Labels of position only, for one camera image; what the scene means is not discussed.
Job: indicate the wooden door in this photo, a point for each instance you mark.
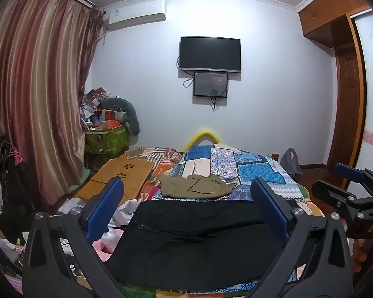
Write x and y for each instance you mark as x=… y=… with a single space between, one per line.
x=348 y=105

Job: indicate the wooden wardrobe cabinet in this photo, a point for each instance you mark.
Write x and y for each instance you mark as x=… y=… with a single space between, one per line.
x=326 y=15

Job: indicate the small wall monitor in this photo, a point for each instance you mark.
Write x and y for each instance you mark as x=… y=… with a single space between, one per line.
x=210 y=83

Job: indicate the white cloth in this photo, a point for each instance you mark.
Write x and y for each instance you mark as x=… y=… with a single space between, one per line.
x=127 y=211

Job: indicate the yellow foam tube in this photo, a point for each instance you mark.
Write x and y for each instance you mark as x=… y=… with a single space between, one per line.
x=202 y=132

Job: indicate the person's right hand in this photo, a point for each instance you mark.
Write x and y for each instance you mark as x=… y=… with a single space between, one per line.
x=359 y=253

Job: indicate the white pump bottle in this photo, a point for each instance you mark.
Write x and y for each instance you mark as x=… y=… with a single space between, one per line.
x=109 y=239

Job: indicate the grey pillow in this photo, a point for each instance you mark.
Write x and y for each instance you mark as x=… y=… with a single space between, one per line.
x=129 y=111

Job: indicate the white air conditioner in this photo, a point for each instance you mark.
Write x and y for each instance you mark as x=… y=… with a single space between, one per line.
x=136 y=14

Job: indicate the dark hanging clothes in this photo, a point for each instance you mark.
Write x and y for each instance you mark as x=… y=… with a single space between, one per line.
x=9 y=177

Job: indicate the wall television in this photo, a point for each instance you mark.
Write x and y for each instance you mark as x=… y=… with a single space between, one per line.
x=209 y=52

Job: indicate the khaki pants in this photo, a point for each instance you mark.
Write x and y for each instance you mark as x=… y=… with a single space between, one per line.
x=192 y=187

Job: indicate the black pants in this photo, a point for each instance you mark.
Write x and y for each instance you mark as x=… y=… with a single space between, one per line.
x=189 y=239

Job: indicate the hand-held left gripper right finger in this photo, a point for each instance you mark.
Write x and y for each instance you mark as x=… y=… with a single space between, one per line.
x=269 y=205

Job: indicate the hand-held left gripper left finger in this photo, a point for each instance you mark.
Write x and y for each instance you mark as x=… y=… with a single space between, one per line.
x=107 y=211

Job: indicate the patchwork blanket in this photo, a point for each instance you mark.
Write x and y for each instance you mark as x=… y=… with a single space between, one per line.
x=223 y=164

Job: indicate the striped curtain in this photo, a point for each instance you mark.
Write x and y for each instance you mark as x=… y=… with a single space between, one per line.
x=34 y=99

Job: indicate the grey bag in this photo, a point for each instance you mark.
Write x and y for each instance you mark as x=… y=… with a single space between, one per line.
x=290 y=161

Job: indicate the green storage basket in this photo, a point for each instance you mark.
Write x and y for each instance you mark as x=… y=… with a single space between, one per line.
x=107 y=139

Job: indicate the pink cloth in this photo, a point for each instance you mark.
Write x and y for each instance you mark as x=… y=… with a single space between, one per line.
x=101 y=251

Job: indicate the wooden lap desk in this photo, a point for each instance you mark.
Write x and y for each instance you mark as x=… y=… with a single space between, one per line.
x=121 y=173

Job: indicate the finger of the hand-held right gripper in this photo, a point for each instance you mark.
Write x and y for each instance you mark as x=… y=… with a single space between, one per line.
x=345 y=170
x=329 y=191

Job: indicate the pile of papers and packets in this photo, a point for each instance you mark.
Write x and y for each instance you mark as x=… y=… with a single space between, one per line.
x=93 y=105

